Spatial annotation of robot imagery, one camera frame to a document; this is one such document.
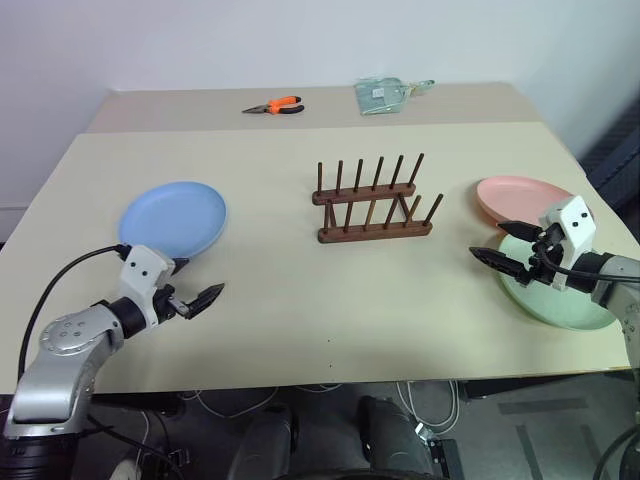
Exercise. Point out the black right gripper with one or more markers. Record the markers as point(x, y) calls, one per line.
point(542, 256)

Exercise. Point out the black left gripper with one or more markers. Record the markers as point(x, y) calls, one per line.
point(165, 306)

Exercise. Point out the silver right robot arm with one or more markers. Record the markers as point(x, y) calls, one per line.
point(620, 295)

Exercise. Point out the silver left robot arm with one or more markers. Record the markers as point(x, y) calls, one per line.
point(60, 345)

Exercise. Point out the wooden dish rack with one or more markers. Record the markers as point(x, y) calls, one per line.
point(370, 232)

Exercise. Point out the pink plate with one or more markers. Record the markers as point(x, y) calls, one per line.
point(515, 195)

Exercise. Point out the blue plate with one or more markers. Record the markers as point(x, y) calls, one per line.
point(170, 215)

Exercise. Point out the light green plate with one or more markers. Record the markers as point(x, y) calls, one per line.
point(550, 306)

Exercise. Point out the black mesh office chair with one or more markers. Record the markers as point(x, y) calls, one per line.
point(617, 165)

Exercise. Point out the dark rounded shape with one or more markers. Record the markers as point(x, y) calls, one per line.
point(390, 430)
point(265, 440)

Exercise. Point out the clear plastic packet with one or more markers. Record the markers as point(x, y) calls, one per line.
point(380, 97)

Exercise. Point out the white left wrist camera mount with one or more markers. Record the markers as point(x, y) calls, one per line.
point(140, 270)

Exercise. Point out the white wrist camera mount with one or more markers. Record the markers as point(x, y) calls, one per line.
point(575, 220)
point(140, 270)

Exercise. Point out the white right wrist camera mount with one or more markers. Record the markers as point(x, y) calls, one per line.
point(575, 220)

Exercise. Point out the black table frame bar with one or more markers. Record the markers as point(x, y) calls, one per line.
point(530, 385)
point(135, 402)

